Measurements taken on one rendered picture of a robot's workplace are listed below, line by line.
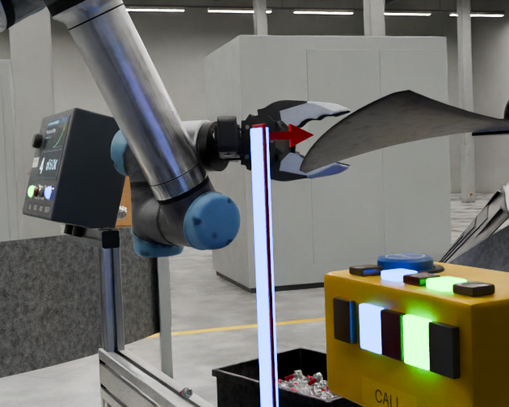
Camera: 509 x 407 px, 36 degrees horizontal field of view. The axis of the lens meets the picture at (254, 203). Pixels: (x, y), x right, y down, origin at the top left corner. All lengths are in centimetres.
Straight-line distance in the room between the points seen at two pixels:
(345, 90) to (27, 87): 321
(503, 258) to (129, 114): 48
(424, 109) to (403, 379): 37
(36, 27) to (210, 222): 408
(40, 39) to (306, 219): 309
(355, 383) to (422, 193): 696
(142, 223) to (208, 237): 16
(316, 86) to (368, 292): 659
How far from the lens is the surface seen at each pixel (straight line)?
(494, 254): 95
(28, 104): 497
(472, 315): 46
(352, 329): 55
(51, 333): 255
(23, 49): 501
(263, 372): 83
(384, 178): 733
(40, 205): 141
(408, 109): 82
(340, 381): 58
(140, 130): 100
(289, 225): 701
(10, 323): 248
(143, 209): 114
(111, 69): 99
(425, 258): 57
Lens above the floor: 115
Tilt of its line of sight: 3 degrees down
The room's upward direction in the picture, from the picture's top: 2 degrees counter-clockwise
